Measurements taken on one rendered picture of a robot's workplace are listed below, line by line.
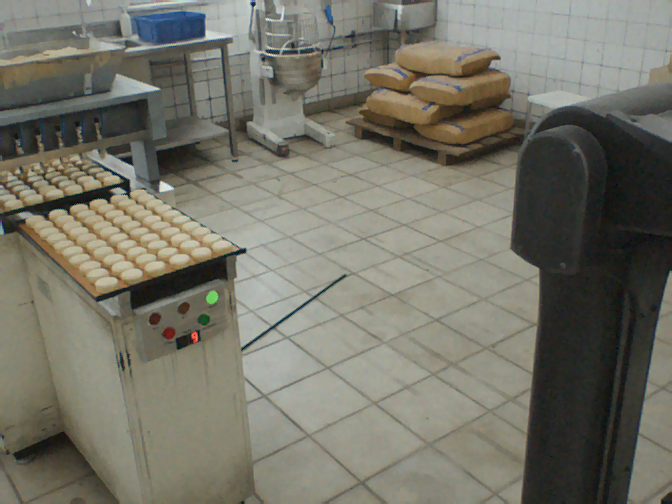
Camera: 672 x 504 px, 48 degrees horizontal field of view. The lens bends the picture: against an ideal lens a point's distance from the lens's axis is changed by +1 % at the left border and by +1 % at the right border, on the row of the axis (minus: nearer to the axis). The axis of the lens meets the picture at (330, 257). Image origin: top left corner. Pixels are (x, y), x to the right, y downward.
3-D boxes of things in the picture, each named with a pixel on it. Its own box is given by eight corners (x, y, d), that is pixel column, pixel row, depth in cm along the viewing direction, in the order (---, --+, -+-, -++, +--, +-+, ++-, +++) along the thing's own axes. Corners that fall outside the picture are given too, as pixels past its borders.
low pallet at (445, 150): (345, 134, 601) (345, 120, 596) (417, 115, 645) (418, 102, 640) (457, 169, 515) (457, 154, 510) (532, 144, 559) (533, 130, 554)
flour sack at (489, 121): (455, 149, 519) (456, 128, 513) (411, 137, 548) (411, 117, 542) (519, 127, 560) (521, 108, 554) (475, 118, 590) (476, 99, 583)
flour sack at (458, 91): (452, 111, 507) (453, 86, 500) (407, 101, 536) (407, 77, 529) (517, 91, 549) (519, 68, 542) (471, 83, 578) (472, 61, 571)
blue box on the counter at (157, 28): (156, 42, 500) (153, 20, 494) (136, 37, 522) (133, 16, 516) (208, 34, 523) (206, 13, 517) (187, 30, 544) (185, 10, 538)
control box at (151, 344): (139, 358, 187) (131, 309, 181) (222, 324, 200) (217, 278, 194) (146, 364, 185) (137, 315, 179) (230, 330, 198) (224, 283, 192)
